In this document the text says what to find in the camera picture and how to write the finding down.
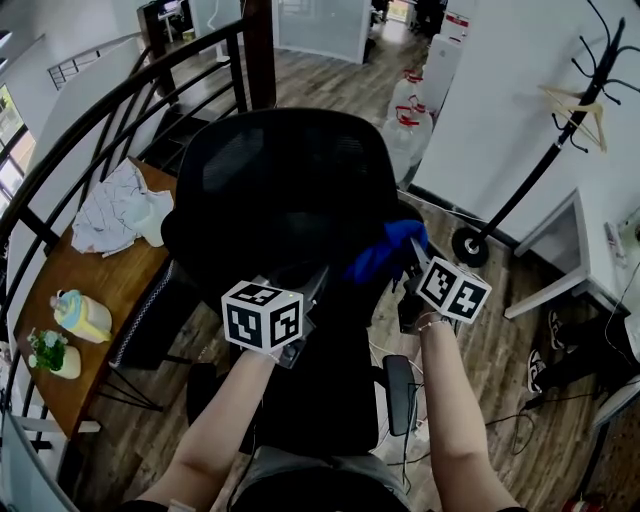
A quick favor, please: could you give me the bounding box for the black floor cable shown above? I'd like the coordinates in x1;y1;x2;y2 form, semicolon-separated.
483;388;602;457

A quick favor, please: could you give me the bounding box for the person's right forearm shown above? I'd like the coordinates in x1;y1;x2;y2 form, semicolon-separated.
417;319;522;512

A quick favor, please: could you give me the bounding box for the white desk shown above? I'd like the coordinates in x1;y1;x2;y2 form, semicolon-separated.
502;187;640;322

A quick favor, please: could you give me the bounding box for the black stair railing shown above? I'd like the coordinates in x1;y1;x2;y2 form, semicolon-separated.
0;0;277;451

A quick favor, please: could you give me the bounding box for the potted plant in pale pot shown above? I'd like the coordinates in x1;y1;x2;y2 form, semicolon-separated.
26;327;83;381

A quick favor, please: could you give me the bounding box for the yellow and blue pitcher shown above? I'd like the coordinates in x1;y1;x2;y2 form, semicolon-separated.
49;288;114;345

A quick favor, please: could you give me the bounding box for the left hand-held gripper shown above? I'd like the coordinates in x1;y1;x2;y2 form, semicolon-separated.
221;264;331;371

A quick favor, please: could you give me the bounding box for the person's left forearm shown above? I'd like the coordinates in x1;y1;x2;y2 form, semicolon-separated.
133;349;282;512

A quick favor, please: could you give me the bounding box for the wooden clothes hanger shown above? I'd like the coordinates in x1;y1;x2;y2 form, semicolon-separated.
536;84;609;154

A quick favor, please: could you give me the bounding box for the blue cloth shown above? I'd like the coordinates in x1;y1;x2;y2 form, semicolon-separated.
342;219;430;284

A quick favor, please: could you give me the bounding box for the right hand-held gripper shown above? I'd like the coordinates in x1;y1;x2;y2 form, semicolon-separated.
397;236;493;335

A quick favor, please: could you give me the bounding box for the person's black shirt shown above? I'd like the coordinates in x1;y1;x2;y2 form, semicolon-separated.
119;467;412;512

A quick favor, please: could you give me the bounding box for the black mesh office chair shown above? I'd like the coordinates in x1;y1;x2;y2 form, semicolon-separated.
160;107;437;457

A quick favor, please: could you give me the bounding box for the dark grey fabric chair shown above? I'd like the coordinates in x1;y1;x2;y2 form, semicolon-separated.
107;259;202;372

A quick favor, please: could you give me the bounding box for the wooden table with hairpin legs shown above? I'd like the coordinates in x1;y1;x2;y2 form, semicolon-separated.
12;157;180;440

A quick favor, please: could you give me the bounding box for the white floor appliance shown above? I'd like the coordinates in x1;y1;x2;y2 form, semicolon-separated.
422;32;469;117

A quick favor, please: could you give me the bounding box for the large white table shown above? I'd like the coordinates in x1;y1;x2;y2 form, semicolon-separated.
0;409;67;512

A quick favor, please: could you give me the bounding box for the white patterned crumpled cloth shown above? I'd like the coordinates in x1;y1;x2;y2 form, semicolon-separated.
70;159;176;259

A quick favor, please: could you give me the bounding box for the red fire extinguisher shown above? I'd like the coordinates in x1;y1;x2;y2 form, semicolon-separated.
561;491;609;512

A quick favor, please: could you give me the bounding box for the black coat rack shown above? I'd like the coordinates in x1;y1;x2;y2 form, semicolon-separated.
450;0;640;269

